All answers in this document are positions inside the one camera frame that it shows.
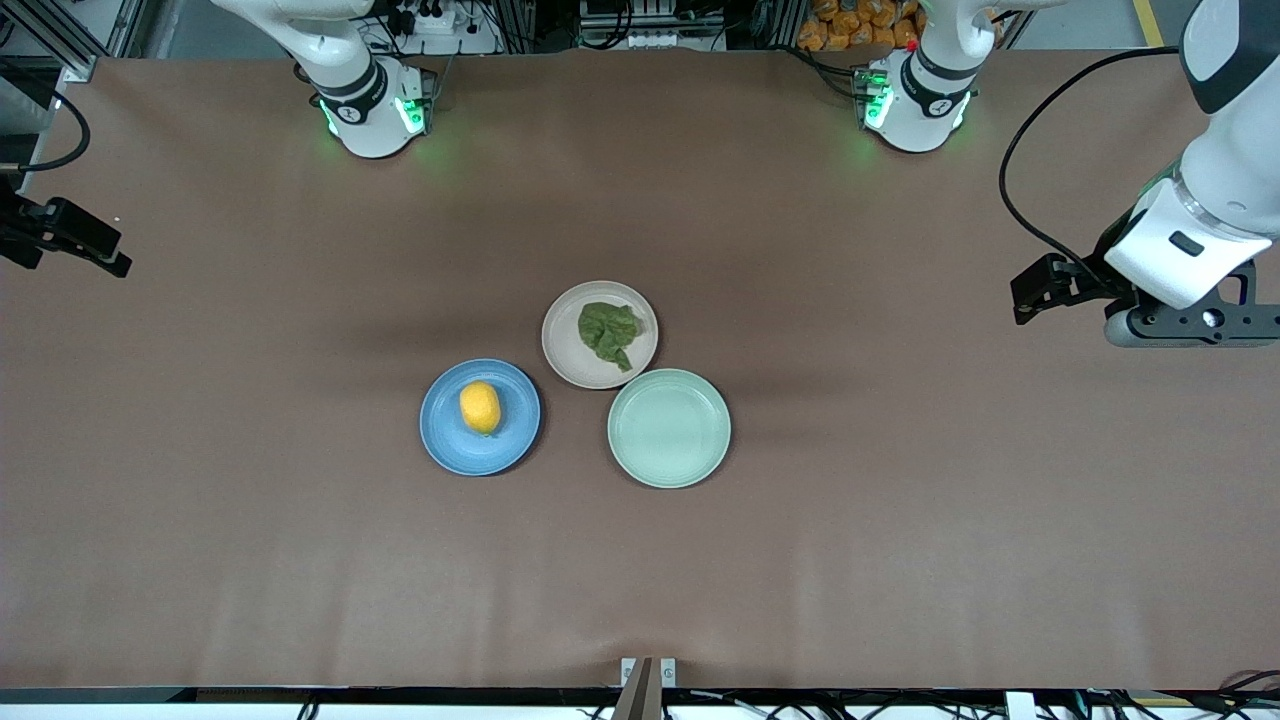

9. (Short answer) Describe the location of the beige plate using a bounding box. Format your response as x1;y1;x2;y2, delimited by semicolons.
541;280;660;391

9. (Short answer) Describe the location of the blue plate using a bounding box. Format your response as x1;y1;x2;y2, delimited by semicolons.
419;358;542;477

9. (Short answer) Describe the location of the pale green plate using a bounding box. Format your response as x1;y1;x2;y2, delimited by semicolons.
607;368;732;490

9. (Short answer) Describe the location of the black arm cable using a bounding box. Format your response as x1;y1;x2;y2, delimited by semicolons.
18;90;91;173
999;47;1183;273

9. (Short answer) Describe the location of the white electronics unit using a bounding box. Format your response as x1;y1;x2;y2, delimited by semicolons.
580;0;726;51

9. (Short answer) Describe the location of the green lettuce leaf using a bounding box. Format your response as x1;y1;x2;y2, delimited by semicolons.
577;301;646;374

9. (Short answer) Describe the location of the aluminium frame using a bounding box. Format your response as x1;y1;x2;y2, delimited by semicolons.
0;0;161;201

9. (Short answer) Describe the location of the metal bracket with wedge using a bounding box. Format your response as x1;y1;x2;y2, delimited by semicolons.
612;657;678;720

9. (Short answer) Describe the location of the yellow lemon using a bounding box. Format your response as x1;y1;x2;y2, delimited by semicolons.
459;380;503;437

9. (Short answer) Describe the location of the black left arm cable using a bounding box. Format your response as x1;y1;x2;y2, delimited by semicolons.
999;47;1183;273

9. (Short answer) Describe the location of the white power strip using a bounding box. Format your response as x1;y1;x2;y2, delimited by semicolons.
385;0;471;36

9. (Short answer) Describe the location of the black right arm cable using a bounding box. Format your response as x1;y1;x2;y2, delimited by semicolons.
18;90;91;173

